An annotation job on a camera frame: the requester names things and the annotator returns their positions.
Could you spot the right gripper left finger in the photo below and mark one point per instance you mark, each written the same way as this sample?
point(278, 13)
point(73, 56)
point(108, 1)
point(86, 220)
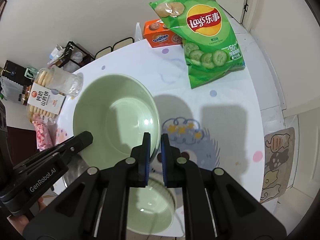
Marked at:
point(141, 154)

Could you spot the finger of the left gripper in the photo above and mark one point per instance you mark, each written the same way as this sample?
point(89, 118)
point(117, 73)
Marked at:
point(74, 144)

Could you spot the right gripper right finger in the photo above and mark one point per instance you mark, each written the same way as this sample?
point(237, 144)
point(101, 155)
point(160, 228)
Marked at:
point(169, 156)

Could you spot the green ceramic bowl back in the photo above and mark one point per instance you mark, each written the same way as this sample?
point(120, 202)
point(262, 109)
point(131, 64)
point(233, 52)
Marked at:
point(151, 209)

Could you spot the green ceramic bowl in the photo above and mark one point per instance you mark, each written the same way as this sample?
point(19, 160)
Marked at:
point(117, 110)
point(151, 209)

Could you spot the person's left hand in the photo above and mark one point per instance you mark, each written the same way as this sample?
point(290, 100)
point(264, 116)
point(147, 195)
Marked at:
point(19, 223)

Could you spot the yam biscuit package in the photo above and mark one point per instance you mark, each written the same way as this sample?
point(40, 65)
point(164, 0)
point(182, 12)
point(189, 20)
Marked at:
point(44, 104)

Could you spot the cartoon printed tablecloth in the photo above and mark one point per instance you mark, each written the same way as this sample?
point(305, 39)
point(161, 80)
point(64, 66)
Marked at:
point(218, 124)

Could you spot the clear glass cup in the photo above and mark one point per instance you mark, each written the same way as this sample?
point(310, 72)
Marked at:
point(65, 82)

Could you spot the cartoon floor mat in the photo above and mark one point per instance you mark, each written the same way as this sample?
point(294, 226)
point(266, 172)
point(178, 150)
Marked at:
point(279, 152)

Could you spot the green Lay's chips bag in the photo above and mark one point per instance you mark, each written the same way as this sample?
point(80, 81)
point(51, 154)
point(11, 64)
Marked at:
point(211, 49)

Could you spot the black framed stools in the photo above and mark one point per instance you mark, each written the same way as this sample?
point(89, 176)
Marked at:
point(120, 44)

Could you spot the orange Ovaltine biscuit box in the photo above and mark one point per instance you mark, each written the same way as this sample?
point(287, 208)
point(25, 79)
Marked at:
point(158, 35)

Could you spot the pink strawberry ring snack bag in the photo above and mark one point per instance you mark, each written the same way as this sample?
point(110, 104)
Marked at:
point(45, 135)

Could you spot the black wire rack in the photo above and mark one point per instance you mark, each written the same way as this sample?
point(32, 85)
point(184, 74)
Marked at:
point(70, 58)

